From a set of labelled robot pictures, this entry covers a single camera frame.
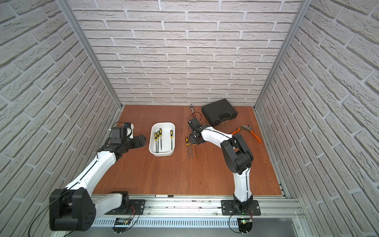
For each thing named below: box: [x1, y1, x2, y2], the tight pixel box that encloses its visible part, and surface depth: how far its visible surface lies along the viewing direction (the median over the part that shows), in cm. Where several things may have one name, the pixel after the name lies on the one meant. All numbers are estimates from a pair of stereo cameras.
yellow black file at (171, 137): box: [169, 129, 174, 151], surface depth 102 cm
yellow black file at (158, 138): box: [156, 130, 160, 154], surface depth 102 cm
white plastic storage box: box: [149, 121, 177, 158], surface depth 101 cm
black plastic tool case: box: [201, 98, 238, 126], surface depth 113 cm
